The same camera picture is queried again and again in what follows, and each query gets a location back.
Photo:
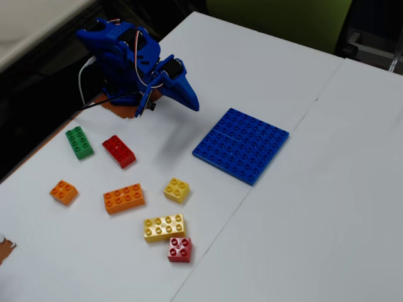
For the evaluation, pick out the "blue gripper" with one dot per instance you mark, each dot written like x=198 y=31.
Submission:
x=182 y=84

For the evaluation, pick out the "orange 2x4 brick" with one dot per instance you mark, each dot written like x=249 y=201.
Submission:
x=124 y=196

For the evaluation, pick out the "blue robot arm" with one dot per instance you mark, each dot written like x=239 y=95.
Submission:
x=122 y=50

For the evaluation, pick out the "red 2x4 brick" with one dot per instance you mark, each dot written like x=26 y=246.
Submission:
x=119 y=151

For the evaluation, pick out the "yellow 2x2 brick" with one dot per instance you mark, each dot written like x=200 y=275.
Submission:
x=176 y=188

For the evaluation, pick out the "green panel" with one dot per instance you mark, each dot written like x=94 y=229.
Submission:
x=277 y=22

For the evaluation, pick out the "green 2x4 brick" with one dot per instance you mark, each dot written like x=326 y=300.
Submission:
x=78 y=141

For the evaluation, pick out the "yellow 2x4 brick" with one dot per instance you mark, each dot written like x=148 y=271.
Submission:
x=163 y=226

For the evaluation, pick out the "red 2x2 brick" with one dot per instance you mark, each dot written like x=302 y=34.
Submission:
x=179 y=248

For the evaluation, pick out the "orange 2x2 brick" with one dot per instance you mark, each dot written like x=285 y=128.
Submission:
x=63 y=190

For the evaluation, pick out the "white side table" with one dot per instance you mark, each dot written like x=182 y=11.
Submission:
x=28 y=25

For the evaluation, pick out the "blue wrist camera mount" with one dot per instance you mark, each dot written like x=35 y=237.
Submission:
x=145 y=101

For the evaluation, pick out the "blue 8x8 base plate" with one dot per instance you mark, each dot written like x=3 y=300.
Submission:
x=240 y=146

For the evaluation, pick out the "grey metal frame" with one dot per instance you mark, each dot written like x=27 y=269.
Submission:
x=365 y=47

